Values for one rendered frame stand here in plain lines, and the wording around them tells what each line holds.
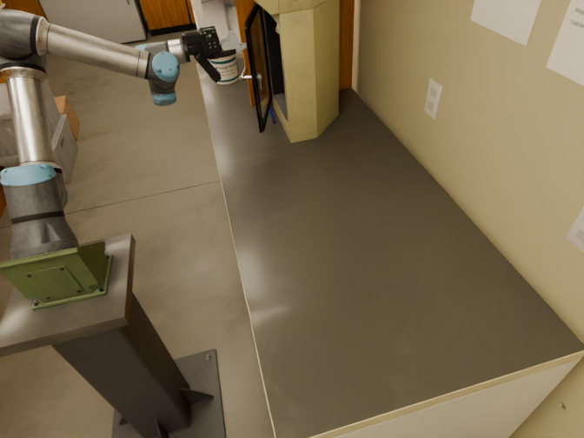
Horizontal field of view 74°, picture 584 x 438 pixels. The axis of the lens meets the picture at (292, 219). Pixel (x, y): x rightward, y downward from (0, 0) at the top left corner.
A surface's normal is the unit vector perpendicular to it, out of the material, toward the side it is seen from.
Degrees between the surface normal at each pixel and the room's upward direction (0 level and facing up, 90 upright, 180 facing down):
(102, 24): 90
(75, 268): 90
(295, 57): 90
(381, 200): 0
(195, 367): 0
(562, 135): 90
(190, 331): 0
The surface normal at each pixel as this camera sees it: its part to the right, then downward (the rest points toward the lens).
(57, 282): 0.22, 0.65
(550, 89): -0.96, 0.22
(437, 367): -0.07, -0.72
